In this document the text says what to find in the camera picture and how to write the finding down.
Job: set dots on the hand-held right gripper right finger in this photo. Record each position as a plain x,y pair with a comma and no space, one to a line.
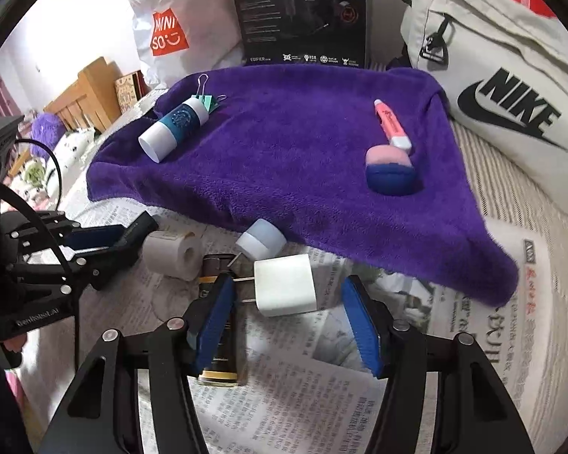
362,326

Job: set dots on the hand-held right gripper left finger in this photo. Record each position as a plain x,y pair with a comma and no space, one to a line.
213,321

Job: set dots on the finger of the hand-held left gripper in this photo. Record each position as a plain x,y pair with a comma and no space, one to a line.
94,238
66,276

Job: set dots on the black rectangular stick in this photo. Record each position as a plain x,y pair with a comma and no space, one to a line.
132,239

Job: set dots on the clear plastic cup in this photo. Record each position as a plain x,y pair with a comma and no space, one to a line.
175,305

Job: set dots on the dark brown gold box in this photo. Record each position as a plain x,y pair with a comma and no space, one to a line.
215,269

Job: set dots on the white tape roll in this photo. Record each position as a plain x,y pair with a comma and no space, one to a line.
168,253

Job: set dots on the white charger plug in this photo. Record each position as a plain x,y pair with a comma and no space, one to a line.
284,286

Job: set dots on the small white lavender cap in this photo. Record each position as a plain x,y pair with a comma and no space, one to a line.
260,241

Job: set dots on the blue and white bottle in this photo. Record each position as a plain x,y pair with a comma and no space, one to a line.
175,127

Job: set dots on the pink and blue sponge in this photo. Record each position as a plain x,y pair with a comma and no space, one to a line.
390,175

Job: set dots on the green binder clip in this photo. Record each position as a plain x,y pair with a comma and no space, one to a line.
210,101

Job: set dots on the pink highlighter pen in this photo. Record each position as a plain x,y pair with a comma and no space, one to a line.
390,123

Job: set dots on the person's left forearm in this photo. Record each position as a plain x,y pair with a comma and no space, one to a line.
0,411

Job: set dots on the person's left hand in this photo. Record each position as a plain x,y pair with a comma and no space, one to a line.
13,343

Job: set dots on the white dotted plush toy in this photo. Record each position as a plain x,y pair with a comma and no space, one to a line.
73,149

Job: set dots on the newspaper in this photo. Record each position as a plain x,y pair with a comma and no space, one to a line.
288,411

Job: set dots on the purple plush toy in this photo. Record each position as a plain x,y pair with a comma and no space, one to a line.
47,132

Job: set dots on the wooden bedside furniture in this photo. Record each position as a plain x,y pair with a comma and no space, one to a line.
85,94

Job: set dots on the patterned notebook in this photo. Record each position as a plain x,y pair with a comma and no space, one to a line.
128,92

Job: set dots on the purple towel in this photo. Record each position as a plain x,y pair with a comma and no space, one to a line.
288,151

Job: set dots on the white plastic shopping bag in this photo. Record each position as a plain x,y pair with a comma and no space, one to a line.
189,4

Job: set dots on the grey waist bag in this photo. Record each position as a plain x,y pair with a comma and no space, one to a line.
501,104

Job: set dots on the black headphone box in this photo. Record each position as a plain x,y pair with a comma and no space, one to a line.
293,9

